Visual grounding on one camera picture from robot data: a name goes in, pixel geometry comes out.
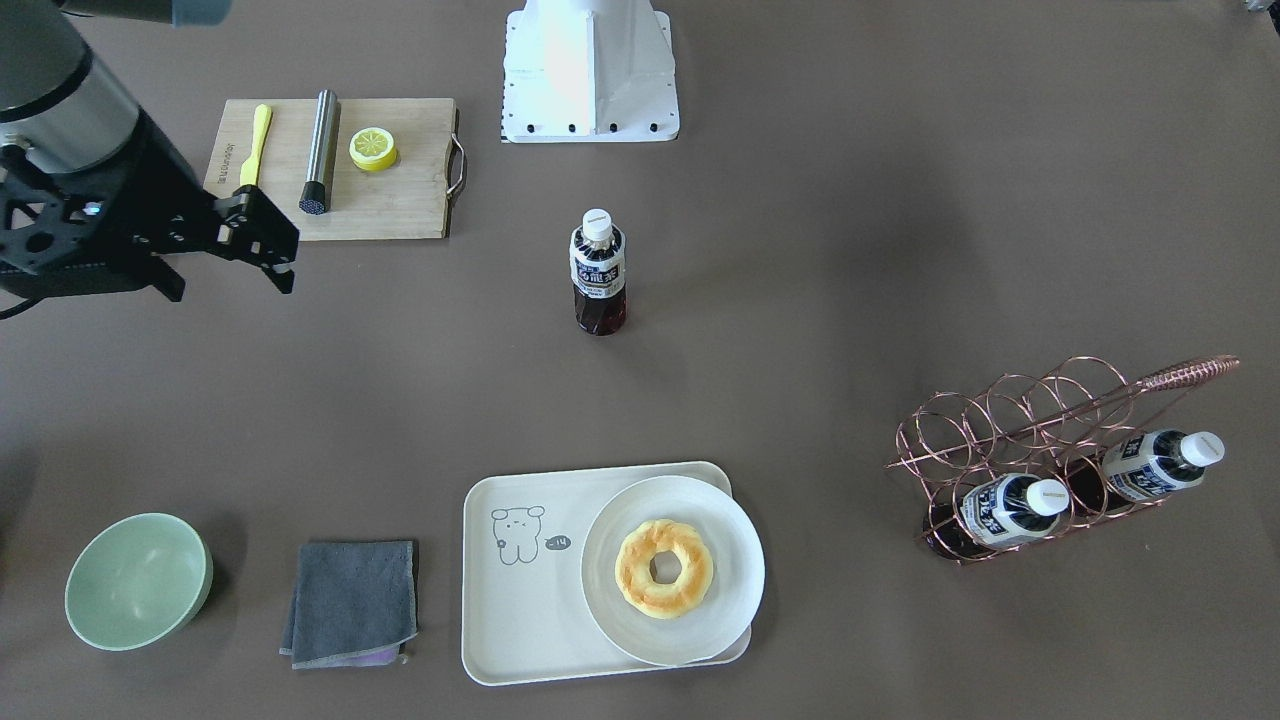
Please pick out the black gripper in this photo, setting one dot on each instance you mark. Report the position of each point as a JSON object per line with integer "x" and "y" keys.
{"x": 160, "y": 172}

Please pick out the tea bottle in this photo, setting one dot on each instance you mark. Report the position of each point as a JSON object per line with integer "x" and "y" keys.
{"x": 597, "y": 272}
{"x": 1145, "y": 469}
{"x": 1002, "y": 514}

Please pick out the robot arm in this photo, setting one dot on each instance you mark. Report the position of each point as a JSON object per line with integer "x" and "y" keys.
{"x": 63, "y": 115}

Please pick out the cream tray with bear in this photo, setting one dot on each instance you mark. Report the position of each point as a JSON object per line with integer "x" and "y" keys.
{"x": 539, "y": 601}

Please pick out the tea bottle front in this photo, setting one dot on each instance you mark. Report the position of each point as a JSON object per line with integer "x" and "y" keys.
{"x": 1002, "y": 514}
{"x": 1145, "y": 469}

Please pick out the yellow plastic knife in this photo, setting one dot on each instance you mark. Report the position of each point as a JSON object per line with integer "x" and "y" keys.
{"x": 249, "y": 172}

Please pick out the steel muddler black tip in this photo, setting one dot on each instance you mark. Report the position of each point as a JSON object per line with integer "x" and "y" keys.
{"x": 316, "y": 195}

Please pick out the half lemon slice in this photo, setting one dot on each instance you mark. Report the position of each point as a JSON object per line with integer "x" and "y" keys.
{"x": 373, "y": 149}

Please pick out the bamboo cutting board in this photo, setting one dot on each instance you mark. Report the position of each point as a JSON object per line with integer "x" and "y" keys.
{"x": 409, "y": 201}

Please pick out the mint green bowl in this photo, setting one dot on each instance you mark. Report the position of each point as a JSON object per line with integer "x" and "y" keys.
{"x": 140, "y": 580}

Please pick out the grey folded cloth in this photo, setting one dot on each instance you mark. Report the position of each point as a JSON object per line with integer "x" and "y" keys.
{"x": 353, "y": 604}

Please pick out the white round plate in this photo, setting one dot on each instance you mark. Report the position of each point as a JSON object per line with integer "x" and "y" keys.
{"x": 732, "y": 600}

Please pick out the glazed donut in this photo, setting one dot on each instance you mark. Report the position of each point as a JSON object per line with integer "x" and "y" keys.
{"x": 664, "y": 568}

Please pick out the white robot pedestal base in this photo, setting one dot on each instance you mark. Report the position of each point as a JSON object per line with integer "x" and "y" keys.
{"x": 589, "y": 71}

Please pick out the copper wire bottle rack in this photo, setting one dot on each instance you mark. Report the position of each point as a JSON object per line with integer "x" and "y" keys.
{"x": 1039, "y": 425}

